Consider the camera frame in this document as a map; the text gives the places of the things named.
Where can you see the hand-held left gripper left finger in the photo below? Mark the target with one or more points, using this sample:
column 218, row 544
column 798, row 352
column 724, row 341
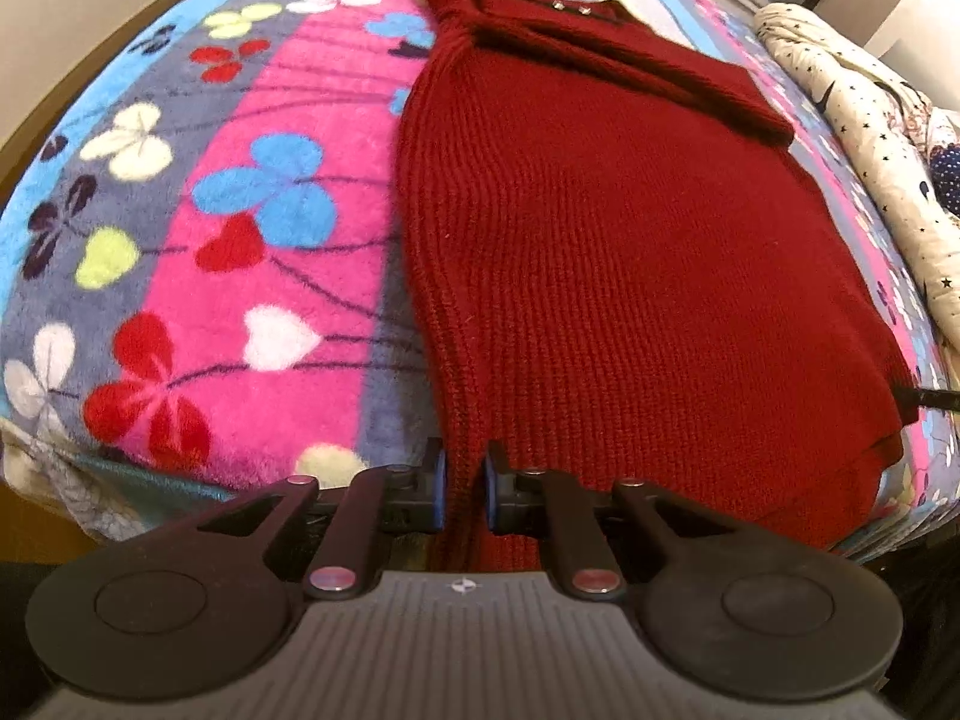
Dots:
column 439, row 487

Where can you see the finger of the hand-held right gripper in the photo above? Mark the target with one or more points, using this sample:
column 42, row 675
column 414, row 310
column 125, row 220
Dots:
column 930, row 397

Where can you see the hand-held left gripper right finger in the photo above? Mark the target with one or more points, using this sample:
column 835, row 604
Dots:
column 490, row 491

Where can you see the red knitted sweater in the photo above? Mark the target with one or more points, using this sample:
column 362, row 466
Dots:
column 615, row 240

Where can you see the cream star print quilt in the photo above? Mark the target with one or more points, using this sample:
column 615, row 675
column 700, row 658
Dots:
column 862, row 105

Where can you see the floral fleece blanket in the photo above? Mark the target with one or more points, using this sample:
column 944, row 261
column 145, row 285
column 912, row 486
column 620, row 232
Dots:
column 247, row 202

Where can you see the white quilted mattress cover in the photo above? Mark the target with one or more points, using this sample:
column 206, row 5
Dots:
column 82, row 480

